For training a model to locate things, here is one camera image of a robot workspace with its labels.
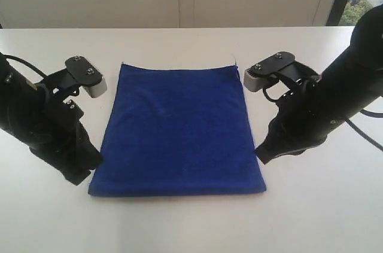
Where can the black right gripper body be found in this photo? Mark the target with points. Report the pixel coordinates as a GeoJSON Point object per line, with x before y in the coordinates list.
{"type": "Point", "coordinates": [308, 116]}

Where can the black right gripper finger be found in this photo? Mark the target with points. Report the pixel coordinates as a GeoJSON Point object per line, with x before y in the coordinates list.
{"type": "Point", "coordinates": [273, 146]}

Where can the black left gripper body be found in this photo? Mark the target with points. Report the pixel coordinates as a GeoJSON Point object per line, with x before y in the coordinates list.
{"type": "Point", "coordinates": [54, 125]}

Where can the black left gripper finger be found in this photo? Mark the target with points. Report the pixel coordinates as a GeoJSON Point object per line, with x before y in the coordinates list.
{"type": "Point", "coordinates": [73, 173]}
{"type": "Point", "coordinates": [88, 157]}

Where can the blue towel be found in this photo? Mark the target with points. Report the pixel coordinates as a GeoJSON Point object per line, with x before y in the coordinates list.
{"type": "Point", "coordinates": [178, 132]}

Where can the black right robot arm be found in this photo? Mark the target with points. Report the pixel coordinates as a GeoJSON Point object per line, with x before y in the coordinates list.
{"type": "Point", "coordinates": [356, 73]}

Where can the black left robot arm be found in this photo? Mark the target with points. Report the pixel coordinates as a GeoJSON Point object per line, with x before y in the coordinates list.
{"type": "Point", "coordinates": [21, 81]}

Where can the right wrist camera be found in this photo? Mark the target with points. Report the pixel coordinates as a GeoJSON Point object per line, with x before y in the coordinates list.
{"type": "Point", "coordinates": [280, 67]}

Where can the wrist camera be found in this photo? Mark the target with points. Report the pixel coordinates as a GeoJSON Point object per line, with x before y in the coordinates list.
{"type": "Point", "coordinates": [86, 75]}
{"type": "Point", "coordinates": [280, 67]}

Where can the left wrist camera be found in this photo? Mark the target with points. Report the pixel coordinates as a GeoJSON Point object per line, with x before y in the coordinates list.
{"type": "Point", "coordinates": [86, 75]}

